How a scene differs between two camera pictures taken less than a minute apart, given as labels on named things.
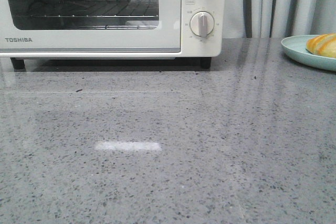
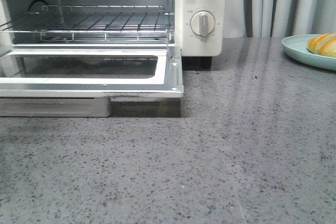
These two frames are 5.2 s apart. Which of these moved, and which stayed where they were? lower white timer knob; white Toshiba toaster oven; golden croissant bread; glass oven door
Moved: glass oven door
Stayed: white Toshiba toaster oven; golden croissant bread; lower white timer knob
